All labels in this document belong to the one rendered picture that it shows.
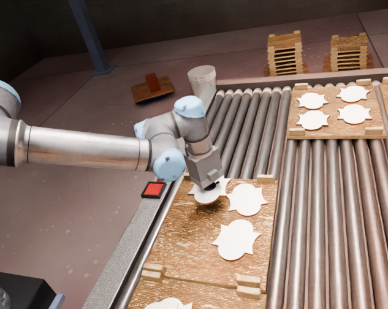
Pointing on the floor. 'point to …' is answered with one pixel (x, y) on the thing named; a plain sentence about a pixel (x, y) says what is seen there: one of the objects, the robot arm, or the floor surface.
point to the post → (90, 37)
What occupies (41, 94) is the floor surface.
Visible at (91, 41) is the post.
